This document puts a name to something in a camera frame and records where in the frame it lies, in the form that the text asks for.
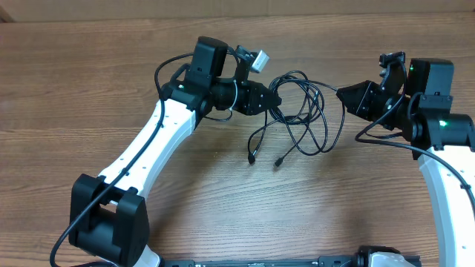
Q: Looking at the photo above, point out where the black USB cable bundle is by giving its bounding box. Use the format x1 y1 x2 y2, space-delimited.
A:
246 70 347 168

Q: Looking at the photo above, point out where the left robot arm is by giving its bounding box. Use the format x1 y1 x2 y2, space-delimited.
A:
62 36 281 266

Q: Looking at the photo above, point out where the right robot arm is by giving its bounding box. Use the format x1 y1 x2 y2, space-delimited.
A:
336 51 474 266

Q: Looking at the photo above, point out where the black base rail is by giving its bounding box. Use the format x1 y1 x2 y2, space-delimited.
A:
159 244 422 267

